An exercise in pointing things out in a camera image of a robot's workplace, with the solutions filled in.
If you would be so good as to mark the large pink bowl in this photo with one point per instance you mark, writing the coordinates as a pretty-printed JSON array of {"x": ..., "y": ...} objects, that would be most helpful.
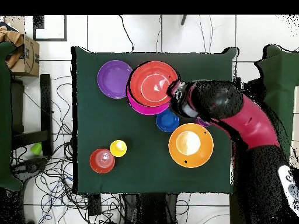
[{"x": 144, "y": 110}]

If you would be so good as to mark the yellow cup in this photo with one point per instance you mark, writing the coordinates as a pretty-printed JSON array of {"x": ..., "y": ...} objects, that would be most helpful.
[{"x": 118, "y": 149}]

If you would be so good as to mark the large red shallow bowl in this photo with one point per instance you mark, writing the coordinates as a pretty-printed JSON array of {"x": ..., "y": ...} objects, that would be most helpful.
[{"x": 149, "y": 79}]

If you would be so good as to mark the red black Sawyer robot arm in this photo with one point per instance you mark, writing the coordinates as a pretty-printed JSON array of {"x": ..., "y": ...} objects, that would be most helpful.
[{"x": 252, "y": 126}]

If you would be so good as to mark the small blue bowl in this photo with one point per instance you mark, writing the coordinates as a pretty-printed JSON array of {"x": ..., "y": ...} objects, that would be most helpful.
[{"x": 167, "y": 121}]

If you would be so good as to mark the dark green tablecloth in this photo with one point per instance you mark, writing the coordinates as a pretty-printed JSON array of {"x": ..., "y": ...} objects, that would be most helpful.
[{"x": 116, "y": 128}]

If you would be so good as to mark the large orange bowl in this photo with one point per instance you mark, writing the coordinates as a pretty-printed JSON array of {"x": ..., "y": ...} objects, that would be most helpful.
[{"x": 191, "y": 154}]

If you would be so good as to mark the purple cup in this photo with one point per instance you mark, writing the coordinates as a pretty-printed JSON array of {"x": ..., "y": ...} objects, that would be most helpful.
[{"x": 203, "y": 123}]

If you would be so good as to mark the large purple shallow bowl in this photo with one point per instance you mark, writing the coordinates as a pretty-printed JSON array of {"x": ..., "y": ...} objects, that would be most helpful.
[{"x": 114, "y": 79}]

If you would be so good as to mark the small red bowl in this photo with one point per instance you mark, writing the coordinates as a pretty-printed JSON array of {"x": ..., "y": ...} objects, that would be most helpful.
[{"x": 102, "y": 161}]

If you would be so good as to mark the black metal stand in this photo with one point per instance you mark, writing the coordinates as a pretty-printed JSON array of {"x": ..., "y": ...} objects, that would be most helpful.
[{"x": 45, "y": 105}]

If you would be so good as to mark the small green floor cup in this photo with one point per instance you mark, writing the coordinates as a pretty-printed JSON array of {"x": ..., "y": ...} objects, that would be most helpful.
[{"x": 36, "y": 148}]

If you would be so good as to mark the black floor base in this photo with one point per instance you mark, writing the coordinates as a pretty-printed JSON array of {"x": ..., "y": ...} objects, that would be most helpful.
[{"x": 30, "y": 166}]

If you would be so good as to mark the cardboard box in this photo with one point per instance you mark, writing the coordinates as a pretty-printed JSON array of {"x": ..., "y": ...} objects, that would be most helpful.
[{"x": 29, "y": 58}]

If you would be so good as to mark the green cloth side table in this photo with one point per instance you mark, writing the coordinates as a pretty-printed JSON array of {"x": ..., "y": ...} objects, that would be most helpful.
[
  {"x": 4, "y": 116},
  {"x": 280, "y": 70}
]

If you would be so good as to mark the black square floor frame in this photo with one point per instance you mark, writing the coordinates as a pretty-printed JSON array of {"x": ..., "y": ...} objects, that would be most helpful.
[{"x": 65, "y": 28}]

